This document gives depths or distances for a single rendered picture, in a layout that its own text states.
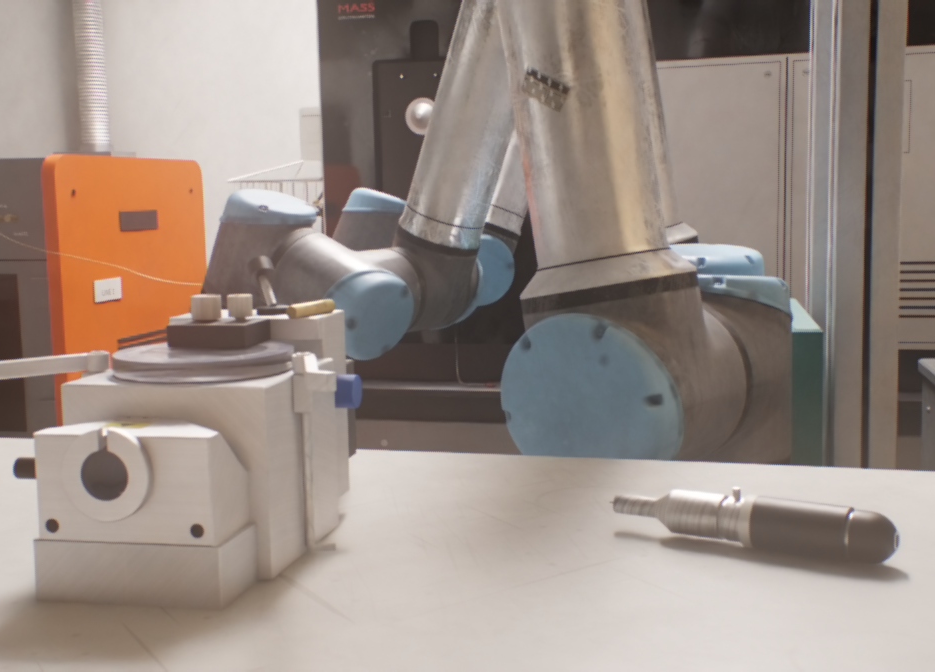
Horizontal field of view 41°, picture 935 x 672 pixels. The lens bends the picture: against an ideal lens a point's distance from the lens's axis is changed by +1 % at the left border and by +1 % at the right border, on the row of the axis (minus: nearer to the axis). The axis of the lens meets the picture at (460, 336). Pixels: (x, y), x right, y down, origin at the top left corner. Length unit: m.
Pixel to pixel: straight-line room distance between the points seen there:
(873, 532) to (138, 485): 0.33
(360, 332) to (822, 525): 0.67
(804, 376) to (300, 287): 0.51
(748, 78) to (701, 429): 1.14
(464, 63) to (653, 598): 0.79
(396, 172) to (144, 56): 1.62
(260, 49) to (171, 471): 3.05
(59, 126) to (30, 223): 2.04
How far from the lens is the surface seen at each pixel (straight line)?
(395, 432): 2.18
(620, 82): 1.04
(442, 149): 1.27
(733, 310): 1.15
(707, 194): 2.11
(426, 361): 2.25
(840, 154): 1.29
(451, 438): 2.15
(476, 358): 2.22
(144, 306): 1.98
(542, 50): 1.04
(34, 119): 3.90
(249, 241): 1.26
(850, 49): 1.30
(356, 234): 1.69
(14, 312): 1.85
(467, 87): 1.26
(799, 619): 0.54
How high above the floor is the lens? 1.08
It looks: 7 degrees down
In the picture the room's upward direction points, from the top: 1 degrees counter-clockwise
